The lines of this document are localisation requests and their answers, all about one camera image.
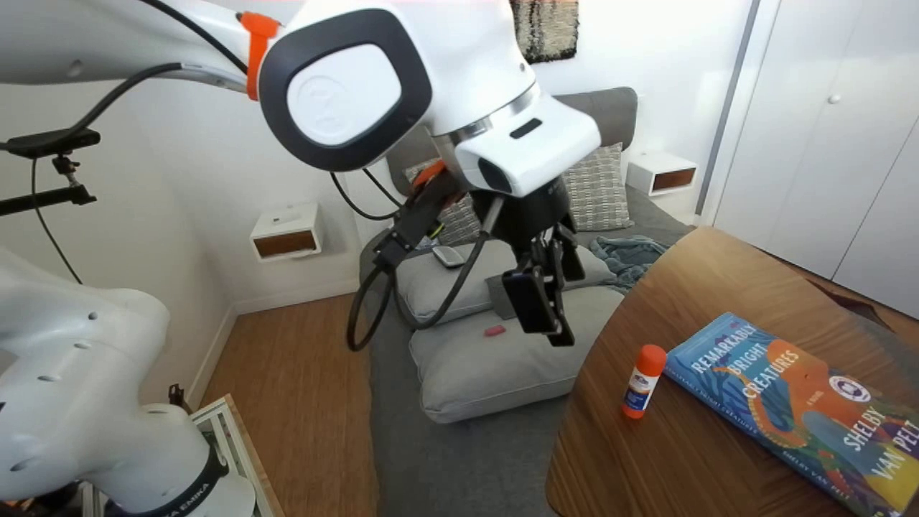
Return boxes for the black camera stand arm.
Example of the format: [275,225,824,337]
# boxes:
[0,153,97,218]

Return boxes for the orange capped glue stick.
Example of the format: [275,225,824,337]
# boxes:
[617,343,670,426]

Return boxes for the white wall shelf box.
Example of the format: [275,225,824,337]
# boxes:
[627,153,702,202]
[249,202,326,265]

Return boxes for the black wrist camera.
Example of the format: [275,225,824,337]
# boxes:
[374,185,466,274]

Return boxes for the shaggy woven wall hanging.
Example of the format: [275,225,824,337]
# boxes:
[509,0,584,65]

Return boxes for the black stereo camera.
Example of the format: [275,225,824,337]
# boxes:
[0,123,103,162]

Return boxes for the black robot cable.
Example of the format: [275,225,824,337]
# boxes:
[0,0,505,353]

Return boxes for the teal knitted blanket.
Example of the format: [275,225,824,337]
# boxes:
[584,232,670,294]

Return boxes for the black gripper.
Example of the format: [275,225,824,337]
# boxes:
[494,179,590,350]

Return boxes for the white framed panel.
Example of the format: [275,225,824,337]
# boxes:
[183,394,285,517]

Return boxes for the light grey flat cushion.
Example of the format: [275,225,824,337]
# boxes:
[392,235,620,331]
[409,284,627,429]

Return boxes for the white wardrobe doors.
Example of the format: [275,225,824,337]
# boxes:
[702,0,919,324]

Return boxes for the blue colourful paperback book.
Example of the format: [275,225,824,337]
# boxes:
[663,311,919,517]

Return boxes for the thin black camera cable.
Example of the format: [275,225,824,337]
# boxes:
[28,156,89,287]

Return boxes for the light grey plaid pillow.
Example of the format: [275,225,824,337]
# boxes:
[557,140,634,235]

